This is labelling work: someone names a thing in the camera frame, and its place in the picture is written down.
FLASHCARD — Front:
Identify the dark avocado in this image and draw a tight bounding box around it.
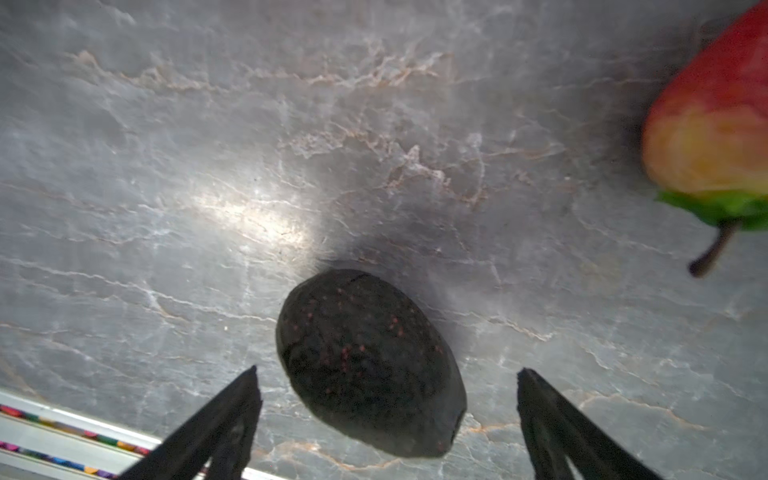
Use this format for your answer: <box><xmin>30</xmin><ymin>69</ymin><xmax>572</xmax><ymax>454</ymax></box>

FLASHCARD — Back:
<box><xmin>275</xmin><ymin>269</ymin><xmax>467</xmax><ymax>458</ymax></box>

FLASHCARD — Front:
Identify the red yellow strawberry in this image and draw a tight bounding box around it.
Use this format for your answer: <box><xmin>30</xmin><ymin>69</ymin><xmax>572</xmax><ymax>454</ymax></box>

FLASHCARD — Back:
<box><xmin>642</xmin><ymin>1</ymin><xmax>767</xmax><ymax>278</ymax></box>

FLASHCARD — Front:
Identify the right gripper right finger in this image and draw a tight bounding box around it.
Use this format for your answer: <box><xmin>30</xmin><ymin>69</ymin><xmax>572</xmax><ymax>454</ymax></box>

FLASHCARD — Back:
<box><xmin>517</xmin><ymin>368</ymin><xmax>661</xmax><ymax>480</ymax></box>

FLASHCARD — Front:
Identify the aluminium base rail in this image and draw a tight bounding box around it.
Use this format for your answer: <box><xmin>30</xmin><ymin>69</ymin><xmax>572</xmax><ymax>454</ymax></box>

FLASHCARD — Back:
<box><xmin>0</xmin><ymin>386</ymin><xmax>289</xmax><ymax>480</ymax></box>

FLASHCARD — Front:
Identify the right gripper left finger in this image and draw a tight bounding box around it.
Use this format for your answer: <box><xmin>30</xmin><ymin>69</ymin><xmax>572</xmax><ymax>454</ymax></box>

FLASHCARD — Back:
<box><xmin>119</xmin><ymin>366</ymin><xmax>262</xmax><ymax>480</ymax></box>

